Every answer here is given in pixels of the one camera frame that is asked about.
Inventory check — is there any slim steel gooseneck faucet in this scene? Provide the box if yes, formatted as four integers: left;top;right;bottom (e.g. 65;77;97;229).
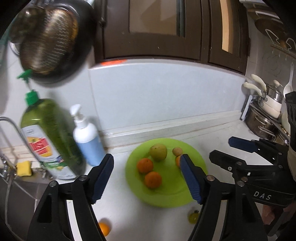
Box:
0;116;26;181

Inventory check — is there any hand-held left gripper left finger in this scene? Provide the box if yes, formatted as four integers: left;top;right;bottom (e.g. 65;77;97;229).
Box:
27;153;114;241

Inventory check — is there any white pot rack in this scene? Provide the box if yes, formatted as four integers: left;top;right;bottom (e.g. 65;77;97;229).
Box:
240;96;290;144

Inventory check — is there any person's right hand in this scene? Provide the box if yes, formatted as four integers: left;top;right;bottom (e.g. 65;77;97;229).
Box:
262;204;292;226

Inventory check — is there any large steel pot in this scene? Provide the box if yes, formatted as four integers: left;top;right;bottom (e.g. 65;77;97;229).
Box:
245;107;277;140

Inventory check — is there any cream handled pan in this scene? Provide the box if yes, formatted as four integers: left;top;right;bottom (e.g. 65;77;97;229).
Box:
251;74;283;109
242;82;282;118

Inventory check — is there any black frying pan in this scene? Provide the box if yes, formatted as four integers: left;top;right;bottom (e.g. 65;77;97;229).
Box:
18;0;99;84

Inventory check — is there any green plate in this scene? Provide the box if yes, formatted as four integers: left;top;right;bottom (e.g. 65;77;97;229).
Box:
125;138;208;207

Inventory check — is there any white wall hook rack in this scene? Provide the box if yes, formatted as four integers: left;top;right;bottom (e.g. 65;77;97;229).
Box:
265;29;296;58

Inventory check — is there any yellow sponge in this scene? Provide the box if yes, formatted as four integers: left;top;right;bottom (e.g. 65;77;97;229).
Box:
16;161;32;177

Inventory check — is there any stainless steel sink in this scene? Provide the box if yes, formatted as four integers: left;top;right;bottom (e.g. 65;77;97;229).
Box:
0;178;52;233

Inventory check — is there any steel mesh strainer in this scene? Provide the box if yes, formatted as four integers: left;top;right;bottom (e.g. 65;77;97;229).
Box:
21;7;79;75

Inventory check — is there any dark wooden window frame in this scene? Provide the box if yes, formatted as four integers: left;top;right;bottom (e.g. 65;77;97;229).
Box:
95;0;251;75

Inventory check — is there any green dish soap bottle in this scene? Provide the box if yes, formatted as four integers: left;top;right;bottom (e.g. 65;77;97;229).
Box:
17;70;87;181

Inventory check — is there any large orange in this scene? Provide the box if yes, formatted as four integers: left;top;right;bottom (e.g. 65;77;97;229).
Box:
145;171;162;188
136;158;154;174

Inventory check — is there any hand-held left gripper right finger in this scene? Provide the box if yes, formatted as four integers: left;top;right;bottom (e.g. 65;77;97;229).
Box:
180;154;269;241

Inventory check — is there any yellow-green pear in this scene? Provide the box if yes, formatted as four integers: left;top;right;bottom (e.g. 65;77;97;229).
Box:
149;143;167;162

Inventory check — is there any round wooden cutting board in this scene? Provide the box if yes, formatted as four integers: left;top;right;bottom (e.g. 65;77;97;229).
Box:
254;17;292;44

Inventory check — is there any steel pot with lid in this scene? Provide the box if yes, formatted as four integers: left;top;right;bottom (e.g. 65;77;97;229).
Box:
265;80;284;103

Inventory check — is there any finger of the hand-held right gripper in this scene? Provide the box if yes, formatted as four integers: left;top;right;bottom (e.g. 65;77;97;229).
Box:
228;136;289;160
209;150;278;179

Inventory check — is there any white blue pump bottle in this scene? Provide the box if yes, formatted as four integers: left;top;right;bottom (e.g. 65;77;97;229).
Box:
70;104;105;166

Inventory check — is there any white ladle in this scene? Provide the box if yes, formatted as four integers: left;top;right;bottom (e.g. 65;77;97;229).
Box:
283;68;295;95

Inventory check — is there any small green fruit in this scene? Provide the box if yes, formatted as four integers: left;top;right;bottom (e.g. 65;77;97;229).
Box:
188;209;200;225

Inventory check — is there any small copper pot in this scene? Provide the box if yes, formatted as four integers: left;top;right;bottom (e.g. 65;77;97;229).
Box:
9;6;50;44

